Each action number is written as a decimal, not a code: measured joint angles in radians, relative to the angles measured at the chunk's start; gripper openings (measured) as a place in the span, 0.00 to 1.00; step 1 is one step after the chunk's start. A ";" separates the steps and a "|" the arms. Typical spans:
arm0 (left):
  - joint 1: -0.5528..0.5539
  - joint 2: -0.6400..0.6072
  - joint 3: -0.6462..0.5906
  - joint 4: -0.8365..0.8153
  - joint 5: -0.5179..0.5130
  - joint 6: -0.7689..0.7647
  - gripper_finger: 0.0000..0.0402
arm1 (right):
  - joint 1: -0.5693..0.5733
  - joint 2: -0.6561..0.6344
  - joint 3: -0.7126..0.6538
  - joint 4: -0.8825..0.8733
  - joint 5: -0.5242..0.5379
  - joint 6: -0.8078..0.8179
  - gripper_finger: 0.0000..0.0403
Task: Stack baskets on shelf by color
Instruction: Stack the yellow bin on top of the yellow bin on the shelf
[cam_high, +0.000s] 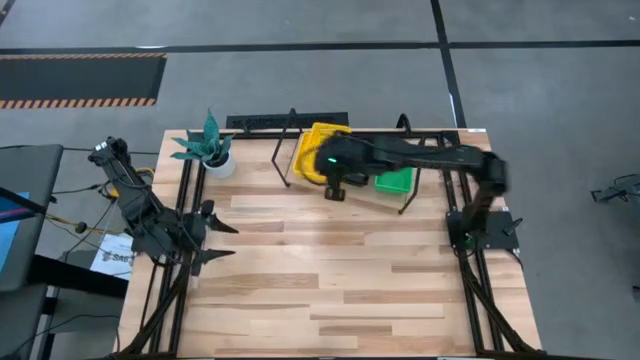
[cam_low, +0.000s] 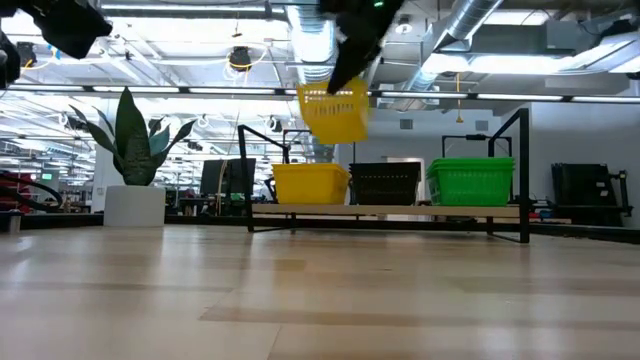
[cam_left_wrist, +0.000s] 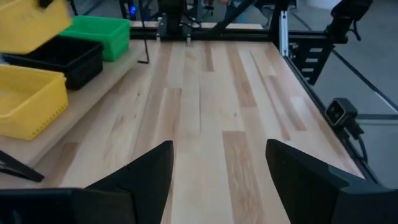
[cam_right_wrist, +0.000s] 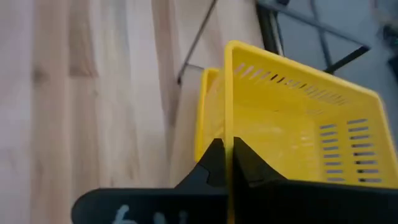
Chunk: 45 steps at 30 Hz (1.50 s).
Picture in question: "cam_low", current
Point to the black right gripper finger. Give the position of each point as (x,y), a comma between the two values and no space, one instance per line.
(357,57)

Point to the yellow plastic basket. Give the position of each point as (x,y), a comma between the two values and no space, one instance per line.
(310,185)
(340,125)

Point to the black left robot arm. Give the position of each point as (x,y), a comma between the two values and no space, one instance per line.
(7,60)

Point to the yellow hanging pendant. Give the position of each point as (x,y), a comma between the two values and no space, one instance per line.
(459,119)

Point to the green snake plant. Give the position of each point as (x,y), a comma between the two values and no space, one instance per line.
(132,150)

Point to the black computer monitor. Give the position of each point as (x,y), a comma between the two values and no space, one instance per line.
(215,175)

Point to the white plant pot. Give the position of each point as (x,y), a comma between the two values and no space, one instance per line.
(135,207)

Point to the black equipment rack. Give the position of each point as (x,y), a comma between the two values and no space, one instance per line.
(585,192)

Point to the silver spiral ventilation duct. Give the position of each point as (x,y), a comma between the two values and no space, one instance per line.
(312,50)
(465,20)

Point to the grey square wall vent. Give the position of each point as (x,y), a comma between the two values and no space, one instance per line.
(406,124)
(481,125)

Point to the wooden shelf with black frame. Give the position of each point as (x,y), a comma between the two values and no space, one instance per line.
(375,210)

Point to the black metal table frame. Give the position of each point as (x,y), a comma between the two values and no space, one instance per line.
(200,220)

